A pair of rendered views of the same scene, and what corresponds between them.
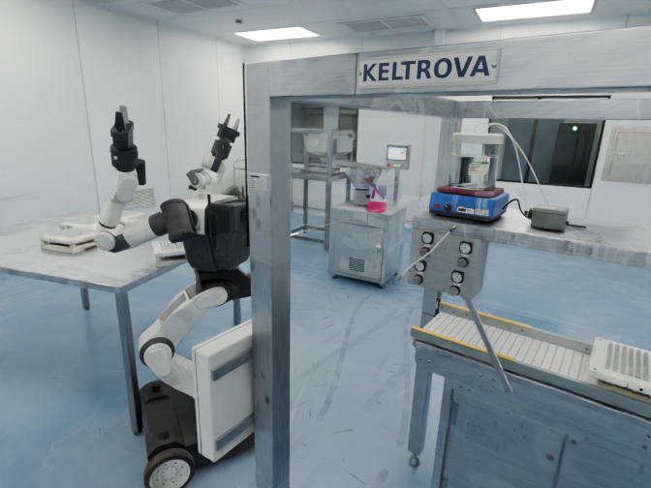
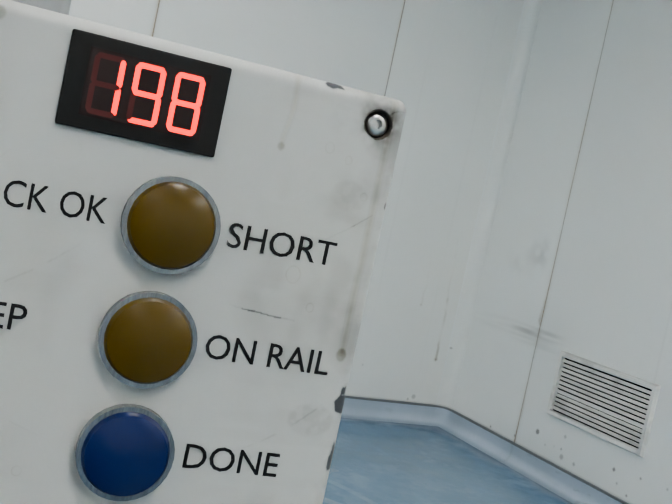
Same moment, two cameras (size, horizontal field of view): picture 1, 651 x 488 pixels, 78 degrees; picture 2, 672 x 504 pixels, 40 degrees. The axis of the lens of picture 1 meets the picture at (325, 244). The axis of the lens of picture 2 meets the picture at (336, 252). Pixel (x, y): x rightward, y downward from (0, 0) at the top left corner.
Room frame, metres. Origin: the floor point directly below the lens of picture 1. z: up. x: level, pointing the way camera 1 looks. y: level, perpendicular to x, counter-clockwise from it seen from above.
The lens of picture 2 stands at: (0.98, 0.43, 1.05)
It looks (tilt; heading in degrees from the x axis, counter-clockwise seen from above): 3 degrees down; 215
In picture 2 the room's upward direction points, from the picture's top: 12 degrees clockwise
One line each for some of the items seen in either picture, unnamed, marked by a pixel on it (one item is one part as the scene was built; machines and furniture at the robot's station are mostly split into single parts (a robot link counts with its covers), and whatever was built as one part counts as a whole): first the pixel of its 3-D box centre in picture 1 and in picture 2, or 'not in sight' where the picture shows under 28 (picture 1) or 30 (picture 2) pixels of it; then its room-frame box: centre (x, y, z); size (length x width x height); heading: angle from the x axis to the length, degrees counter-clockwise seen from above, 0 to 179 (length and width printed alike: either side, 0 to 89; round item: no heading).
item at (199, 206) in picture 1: (218, 228); not in sight; (1.73, 0.47, 1.08); 0.34 x 0.30 x 0.36; 162
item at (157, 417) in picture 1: (212, 401); not in sight; (1.72, 0.54, 0.19); 0.64 x 0.52 x 0.33; 118
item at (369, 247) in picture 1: (367, 242); not in sight; (4.07, -0.44, 0.38); 0.63 x 0.57 x 0.76; 62
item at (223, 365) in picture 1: (234, 387); (70, 425); (0.77, 0.19, 0.96); 0.17 x 0.06 x 0.26; 144
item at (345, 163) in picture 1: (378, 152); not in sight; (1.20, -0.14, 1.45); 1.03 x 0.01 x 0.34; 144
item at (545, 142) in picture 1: (540, 140); not in sight; (5.68, -2.87, 1.43); 1.38 x 0.01 x 1.16; 62
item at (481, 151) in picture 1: (475, 158); not in sight; (1.31, -0.47, 1.44); 0.15 x 0.15 x 0.19
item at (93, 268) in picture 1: (90, 241); not in sight; (2.40, 1.45, 0.80); 1.50 x 1.10 x 0.04; 73
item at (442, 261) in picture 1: (447, 258); not in sight; (1.25, -0.40, 1.13); 0.22 x 0.11 x 0.20; 54
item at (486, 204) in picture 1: (468, 201); not in sight; (1.31, -0.46, 1.30); 0.21 x 0.20 x 0.09; 144
